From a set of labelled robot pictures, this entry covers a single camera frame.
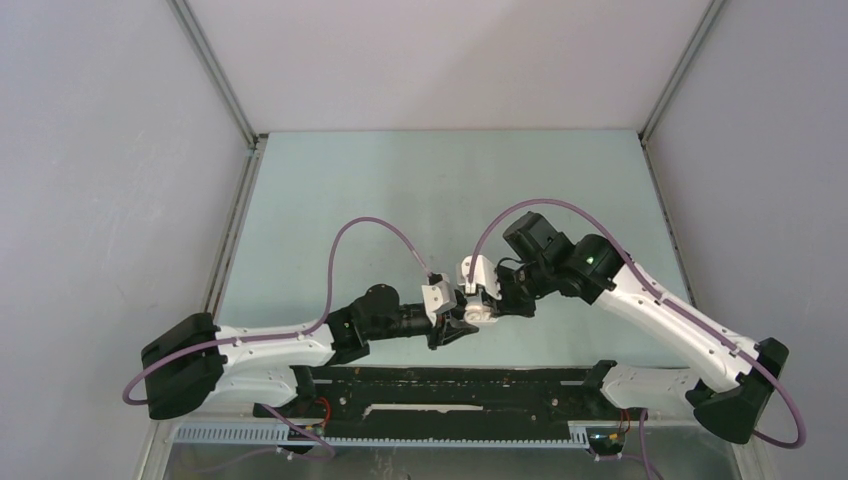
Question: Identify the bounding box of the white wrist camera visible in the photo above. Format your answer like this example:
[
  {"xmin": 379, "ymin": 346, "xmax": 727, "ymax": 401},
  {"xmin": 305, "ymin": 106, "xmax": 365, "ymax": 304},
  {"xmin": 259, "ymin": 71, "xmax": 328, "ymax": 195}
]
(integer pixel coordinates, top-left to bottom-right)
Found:
[
  {"xmin": 457, "ymin": 255, "xmax": 502, "ymax": 300},
  {"xmin": 421, "ymin": 273, "xmax": 458, "ymax": 326}
]

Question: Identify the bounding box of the white cable duct rail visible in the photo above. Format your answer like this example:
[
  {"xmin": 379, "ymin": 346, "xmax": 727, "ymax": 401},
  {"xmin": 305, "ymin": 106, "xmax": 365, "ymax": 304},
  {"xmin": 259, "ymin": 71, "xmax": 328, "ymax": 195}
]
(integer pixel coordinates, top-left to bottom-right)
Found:
[{"xmin": 172, "ymin": 422, "xmax": 589, "ymax": 449}]

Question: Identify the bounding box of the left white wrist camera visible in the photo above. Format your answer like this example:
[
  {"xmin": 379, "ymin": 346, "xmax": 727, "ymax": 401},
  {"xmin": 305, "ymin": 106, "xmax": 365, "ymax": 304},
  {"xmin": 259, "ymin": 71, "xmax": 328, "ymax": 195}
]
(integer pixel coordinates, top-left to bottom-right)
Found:
[{"xmin": 421, "ymin": 273, "xmax": 458, "ymax": 326}]

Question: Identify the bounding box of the left aluminium frame post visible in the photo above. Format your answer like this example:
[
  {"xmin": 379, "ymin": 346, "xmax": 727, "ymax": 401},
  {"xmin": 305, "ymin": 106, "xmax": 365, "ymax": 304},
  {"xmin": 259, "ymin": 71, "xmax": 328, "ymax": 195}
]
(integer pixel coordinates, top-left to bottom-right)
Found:
[{"xmin": 167, "ymin": 0, "xmax": 259, "ymax": 148}]

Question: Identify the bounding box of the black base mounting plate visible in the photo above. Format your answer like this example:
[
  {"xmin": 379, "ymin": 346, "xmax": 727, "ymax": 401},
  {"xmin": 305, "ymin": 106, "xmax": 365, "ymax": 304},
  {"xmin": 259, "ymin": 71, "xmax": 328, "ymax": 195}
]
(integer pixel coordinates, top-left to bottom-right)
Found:
[{"xmin": 276, "ymin": 366, "xmax": 640, "ymax": 440}]

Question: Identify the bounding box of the plain white oval case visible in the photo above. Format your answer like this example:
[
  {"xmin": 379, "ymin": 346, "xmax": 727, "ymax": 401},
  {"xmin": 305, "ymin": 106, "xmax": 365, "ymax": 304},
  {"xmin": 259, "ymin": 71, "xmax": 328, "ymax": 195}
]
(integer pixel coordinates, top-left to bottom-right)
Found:
[{"xmin": 463, "ymin": 297, "xmax": 498, "ymax": 326}]

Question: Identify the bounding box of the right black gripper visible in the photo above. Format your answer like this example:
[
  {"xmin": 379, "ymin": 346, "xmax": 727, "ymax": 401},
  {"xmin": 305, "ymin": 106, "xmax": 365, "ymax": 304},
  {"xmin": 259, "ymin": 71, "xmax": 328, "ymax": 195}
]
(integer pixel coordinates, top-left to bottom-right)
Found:
[{"xmin": 481, "ymin": 259, "xmax": 555, "ymax": 319}]

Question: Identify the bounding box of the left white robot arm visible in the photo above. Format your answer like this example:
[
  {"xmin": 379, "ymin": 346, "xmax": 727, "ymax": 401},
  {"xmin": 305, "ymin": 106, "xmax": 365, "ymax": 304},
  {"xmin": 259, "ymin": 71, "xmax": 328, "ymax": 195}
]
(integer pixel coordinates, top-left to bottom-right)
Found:
[{"xmin": 141, "ymin": 284, "xmax": 479, "ymax": 420}]

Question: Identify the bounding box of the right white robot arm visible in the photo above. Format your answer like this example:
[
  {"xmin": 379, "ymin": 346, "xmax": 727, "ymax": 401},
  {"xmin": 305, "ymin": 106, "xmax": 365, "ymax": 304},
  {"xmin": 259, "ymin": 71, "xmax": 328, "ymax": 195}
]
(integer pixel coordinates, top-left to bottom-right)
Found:
[{"xmin": 458, "ymin": 211, "xmax": 789, "ymax": 444}]

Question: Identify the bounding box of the right aluminium frame post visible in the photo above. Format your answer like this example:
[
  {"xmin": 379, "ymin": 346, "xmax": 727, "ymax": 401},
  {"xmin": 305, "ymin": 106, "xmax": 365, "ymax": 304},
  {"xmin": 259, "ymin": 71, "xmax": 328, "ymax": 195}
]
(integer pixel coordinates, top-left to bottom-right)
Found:
[{"xmin": 639, "ymin": 0, "xmax": 729, "ymax": 147}]

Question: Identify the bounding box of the aluminium frame post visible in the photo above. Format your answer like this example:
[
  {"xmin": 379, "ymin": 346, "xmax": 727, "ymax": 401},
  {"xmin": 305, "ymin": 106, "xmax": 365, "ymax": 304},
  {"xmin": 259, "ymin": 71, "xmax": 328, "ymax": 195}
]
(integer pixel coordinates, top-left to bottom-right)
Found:
[
  {"xmin": 639, "ymin": 0, "xmax": 729, "ymax": 147},
  {"xmin": 167, "ymin": 0, "xmax": 259, "ymax": 148}
]

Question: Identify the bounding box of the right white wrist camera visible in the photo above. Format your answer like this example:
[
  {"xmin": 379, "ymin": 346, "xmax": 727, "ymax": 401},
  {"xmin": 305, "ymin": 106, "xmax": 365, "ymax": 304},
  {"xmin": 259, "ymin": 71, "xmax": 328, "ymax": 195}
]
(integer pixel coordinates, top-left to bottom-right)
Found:
[{"xmin": 457, "ymin": 255, "xmax": 502, "ymax": 300}]

